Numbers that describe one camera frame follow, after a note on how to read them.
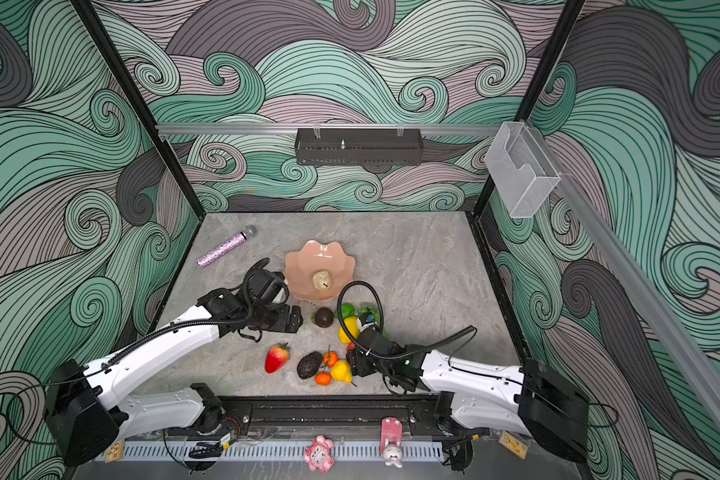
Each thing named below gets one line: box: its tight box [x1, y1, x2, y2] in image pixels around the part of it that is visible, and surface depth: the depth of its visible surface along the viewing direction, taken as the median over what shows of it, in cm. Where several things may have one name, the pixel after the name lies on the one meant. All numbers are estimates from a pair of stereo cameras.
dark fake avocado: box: [296, 351, 323, 380], surface depth 80 cm
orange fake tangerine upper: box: [323, 351, 339, 367], surface depth 83 cm
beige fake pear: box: [312, 269, 331, 291], surface depth 95 cm
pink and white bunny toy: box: [380, 416, 403, 468], surface depth 71 cm
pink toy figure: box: [304, 435, 334, 474], surface depth 67 cm
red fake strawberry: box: [265, 343, 290, 374], surface depth 83 cm
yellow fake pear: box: [330, 360, 357, 387], surface depth 79 cm
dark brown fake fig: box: [314, 307, 334, 328], surface depth 89 cm
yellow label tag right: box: [498, 430, 529, 460], surface depth 70 cm
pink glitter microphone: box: [196, 225, 257, 268], surface depth 109 cm
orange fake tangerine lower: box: [315, 372, 331, 386], surface depth 79 cm
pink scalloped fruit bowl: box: [284, 240, 355, 301], surface depth 104 cm
